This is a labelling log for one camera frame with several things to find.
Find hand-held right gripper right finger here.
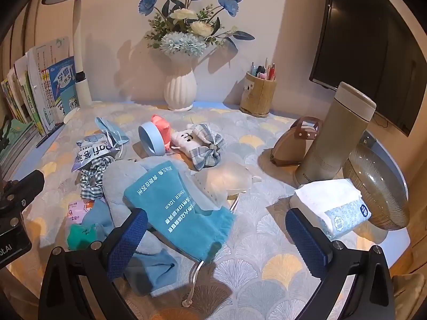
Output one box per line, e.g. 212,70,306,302
284,207,399,320

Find teal drawstring pouch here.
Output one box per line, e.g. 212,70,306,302
123,163,236,307

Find grey plush toy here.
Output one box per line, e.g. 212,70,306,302
102,158,174,264

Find small pink packet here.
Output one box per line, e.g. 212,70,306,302
65,200,96,225

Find green plaid scrunchie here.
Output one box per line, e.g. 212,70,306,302
79,156,116,201

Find light blue round container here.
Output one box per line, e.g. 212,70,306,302
138,122,166,157

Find small green cloth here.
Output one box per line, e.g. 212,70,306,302
67,223,107,250

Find blue plaid bow scrunchie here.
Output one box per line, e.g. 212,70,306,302
190,124,225,170

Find light blue face mask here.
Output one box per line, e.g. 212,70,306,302
94,117,131,150

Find bunch of pens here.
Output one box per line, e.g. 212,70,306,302
250,57,277,81

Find beige thermos bottle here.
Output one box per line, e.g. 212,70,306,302
294,82,377,187

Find scallop patterned table mat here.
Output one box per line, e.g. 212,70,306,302
7,102,411,320

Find black wall television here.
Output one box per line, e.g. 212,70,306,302
309,0,427,137

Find clear plastic bag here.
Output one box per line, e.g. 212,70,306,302
192,165,262,212

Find ribbed glass bowl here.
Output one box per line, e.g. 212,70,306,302
343,145,410,230

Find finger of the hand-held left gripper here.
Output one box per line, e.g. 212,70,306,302
0,170,45,234

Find coral pink pouch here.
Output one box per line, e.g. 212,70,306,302
151,115,172,149

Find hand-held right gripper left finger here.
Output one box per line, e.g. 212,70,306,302
38,208,149,320

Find white blue snack packet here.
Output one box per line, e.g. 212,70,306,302
71,133,116,173

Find small white plush toy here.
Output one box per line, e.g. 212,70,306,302
171,125,204,157

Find tan pen holder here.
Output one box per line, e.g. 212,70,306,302
239,71,278,118

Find blue white artificial flowers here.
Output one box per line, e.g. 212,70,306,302
138,0,256,57

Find cream chair cushion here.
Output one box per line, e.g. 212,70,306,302
392,271,427,320

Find light blue cloth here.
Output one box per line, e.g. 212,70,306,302
124,248,179,297
82,200,116,237

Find white blue tissue pack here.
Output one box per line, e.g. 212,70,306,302
288,178,372,241

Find white desk lamp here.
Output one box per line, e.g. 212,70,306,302
42,0,104,124

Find stack of flat books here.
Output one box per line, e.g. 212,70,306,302
0,118,64,174

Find white ribbed vase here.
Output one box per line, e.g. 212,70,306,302
163,55,197,111

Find row of upright books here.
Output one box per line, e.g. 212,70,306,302
0,37,81,137

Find small brown handbag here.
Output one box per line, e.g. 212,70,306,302
270,116,323,167

